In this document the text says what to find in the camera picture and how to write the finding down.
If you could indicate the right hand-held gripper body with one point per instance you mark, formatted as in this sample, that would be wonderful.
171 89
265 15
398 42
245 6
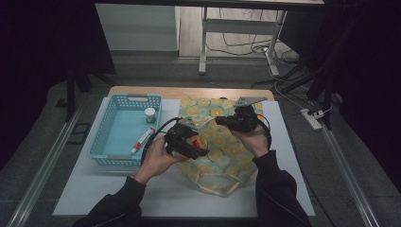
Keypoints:
244 118

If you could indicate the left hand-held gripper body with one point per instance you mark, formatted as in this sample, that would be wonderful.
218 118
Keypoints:
178 138

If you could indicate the round tin with red label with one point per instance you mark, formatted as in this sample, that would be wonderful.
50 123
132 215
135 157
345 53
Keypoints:
198 142

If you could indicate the orange floral tote bag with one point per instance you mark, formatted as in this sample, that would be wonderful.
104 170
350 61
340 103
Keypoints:
225 157

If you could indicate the red and white tube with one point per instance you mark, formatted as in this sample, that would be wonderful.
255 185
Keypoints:
143 140

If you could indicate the small jar with white lid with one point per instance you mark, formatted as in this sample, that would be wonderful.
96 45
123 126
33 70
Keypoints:
150 114

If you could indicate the blue plastic basket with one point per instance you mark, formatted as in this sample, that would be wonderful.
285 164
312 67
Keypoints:
127 135

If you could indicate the person's right hand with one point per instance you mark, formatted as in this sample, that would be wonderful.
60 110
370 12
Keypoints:
253 140

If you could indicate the person's left hand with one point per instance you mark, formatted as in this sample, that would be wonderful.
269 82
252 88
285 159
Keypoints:
157 160

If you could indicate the white power strip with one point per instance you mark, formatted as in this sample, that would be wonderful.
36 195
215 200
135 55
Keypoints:
310 118

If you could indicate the black metal stand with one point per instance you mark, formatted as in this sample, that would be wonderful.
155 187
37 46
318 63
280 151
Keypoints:
318 85
71 94

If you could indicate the white table mat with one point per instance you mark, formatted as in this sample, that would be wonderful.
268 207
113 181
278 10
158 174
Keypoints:
104 189

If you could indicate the grey cabinet panel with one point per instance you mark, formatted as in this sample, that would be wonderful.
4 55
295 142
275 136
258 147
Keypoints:
138 28

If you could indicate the white desk frame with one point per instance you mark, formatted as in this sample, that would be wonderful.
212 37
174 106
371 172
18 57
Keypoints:
236 26

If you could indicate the black square floor frame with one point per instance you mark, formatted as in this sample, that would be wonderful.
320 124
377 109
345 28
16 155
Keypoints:
78 133

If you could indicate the aluminium rail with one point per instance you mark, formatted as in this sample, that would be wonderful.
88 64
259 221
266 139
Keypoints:
350 179
44 167

